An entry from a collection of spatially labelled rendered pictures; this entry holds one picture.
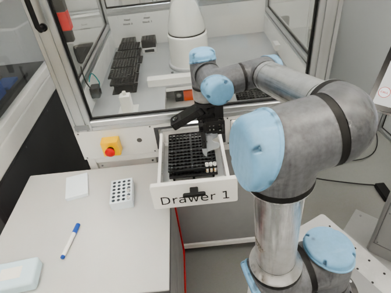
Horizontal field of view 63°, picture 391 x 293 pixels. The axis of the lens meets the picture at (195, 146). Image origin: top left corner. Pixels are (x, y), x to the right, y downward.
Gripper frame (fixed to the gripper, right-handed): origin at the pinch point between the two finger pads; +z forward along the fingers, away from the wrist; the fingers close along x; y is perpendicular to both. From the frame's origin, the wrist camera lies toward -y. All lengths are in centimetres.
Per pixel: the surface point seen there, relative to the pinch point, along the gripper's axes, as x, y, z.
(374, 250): 10, 87, 91
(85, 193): 5, -48, 20
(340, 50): 197, 139, 60
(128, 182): 6.3, -30.7, 17.6
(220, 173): 1.8, 5.6, 13.7
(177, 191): -10.8, -10.2, 7.7
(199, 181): -10.6, -2.4, 4.5
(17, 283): -33, -60, 17
